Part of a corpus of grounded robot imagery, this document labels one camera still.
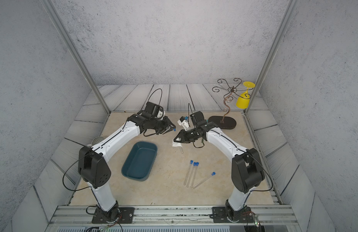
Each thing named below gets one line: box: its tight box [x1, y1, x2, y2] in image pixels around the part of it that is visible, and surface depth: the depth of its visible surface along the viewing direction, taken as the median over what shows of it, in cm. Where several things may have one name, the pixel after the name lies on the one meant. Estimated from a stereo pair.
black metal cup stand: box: [207, 78, 254, 130], surface depth 98 cm
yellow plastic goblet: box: [235, 81, 256, 110], surface depth 99 cm
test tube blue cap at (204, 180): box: [193, 171, 217, 189], surface depth 86 cm
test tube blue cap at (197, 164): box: [193, 161, 200, 189], surface depth 90 cm
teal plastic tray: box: [121, 141, 158, 182], surface depth 93 cm
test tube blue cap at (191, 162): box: [183, 159, 194, 186], surface depth 90 cm
